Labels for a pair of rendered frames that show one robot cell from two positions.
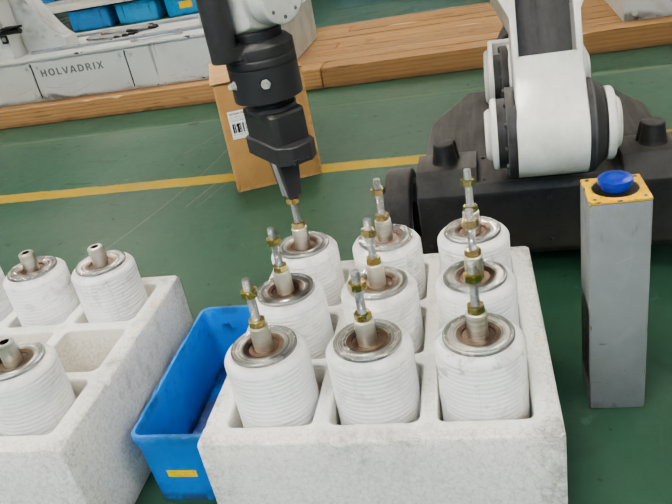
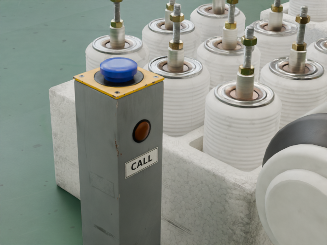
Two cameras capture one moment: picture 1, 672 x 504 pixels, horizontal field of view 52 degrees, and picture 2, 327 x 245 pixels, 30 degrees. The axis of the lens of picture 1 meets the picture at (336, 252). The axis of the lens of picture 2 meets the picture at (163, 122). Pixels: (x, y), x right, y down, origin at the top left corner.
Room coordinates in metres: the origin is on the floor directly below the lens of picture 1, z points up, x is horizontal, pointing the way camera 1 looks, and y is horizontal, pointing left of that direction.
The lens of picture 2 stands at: (1.07, -0.84, 0.58)
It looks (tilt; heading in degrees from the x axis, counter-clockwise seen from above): 28 degrees down; 120
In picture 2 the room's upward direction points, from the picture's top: 1 degrees clockwise
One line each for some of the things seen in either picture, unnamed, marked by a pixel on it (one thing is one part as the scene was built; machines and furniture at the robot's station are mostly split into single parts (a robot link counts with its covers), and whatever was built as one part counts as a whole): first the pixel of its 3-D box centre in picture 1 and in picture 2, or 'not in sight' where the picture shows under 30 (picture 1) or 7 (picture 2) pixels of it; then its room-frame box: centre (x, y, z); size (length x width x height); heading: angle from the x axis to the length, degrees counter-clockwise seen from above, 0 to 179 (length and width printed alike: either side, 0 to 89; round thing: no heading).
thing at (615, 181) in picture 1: (615, 183); (118, 72); (0.73, -0.34, 0.32); 0.04 x 0.04 x 0.02
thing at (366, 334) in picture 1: (365, 331); (172, 19); (0.61, -0.01, 0.26); 0.02 x 0.02 x 0.03
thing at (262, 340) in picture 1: (261, 337); (218, 4); (0.64, 0.10, 0.26); 0.02 x 0.02 x 0.03
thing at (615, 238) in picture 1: (613, 298); (121, 199); (0.73, -0.34, 0.16); 0.07 x 0.07 x 0.31; 76
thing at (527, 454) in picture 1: (395, 385); (222, 139); (0.73, -0.04, 0.09); 0.39 x 0.39 x 0.18; 76
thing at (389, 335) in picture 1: (367, 340); (171, 26); (0.61, -0.01, 0.25); 0.08 x 0.08 x 0.01
